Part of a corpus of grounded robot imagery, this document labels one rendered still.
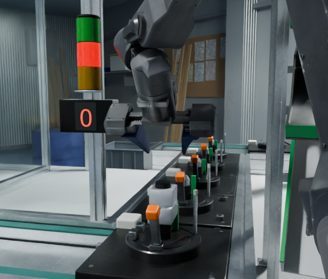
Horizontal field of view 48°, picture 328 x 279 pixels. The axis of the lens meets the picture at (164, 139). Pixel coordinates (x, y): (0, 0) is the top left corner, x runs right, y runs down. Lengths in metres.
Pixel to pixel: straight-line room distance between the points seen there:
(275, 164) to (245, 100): 4.46
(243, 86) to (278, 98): 4.41
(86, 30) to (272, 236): 0.54
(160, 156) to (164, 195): 1.23
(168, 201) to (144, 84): 0.22
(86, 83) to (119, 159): 1.91
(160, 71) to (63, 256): 0.47
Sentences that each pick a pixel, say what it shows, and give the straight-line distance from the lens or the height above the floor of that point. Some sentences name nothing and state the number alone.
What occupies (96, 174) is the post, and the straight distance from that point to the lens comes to 0.87.
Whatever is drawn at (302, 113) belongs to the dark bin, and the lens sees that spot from 0.64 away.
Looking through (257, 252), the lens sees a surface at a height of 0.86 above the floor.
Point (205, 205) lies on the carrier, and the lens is 0.90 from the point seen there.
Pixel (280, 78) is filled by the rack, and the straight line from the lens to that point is 0.68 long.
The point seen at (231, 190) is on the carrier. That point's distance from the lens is 1.11.
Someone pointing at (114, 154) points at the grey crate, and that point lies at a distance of 2.69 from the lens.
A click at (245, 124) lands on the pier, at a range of 5.15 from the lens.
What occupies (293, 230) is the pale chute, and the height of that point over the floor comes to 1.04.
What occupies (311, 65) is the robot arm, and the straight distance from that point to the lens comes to 0.29.
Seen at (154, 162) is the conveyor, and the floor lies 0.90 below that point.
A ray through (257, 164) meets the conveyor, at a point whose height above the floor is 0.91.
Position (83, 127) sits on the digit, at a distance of 0.81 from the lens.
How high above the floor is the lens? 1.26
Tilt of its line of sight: 7 degrees down
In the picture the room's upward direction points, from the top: straight up
